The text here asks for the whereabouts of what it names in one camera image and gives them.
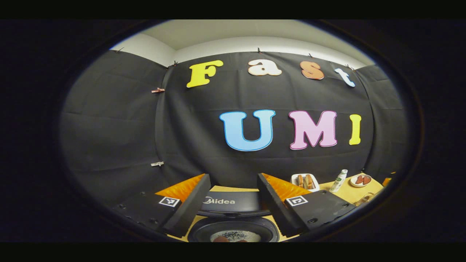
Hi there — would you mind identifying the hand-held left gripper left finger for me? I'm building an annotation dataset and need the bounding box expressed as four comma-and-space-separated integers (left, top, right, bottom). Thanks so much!
109, 173, 212, 238

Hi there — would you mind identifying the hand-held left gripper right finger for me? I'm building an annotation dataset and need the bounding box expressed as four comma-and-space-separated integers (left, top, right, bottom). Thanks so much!
257, 172, 357, 238

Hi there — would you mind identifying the metal wire chopstick holder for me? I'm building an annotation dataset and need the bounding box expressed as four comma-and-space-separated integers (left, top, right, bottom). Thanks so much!
356, 192, 375, 206

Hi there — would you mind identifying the dark grey rice cooker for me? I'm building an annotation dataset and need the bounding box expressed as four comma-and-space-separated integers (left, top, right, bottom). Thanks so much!
187, 191, 280, 243

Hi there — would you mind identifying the white toaster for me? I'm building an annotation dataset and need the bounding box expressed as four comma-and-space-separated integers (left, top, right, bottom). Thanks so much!
291, 173, 320, 192

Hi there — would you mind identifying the white round plate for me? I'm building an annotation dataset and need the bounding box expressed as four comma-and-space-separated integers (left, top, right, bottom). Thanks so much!
350, 174, 372, 187

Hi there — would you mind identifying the white milk bottle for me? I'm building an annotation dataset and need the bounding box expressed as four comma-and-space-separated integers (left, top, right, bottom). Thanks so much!
329, 169, 348, 193

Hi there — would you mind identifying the black backdrop cloth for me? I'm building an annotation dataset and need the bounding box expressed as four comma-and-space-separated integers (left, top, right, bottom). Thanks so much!
60, 49, 410, 215

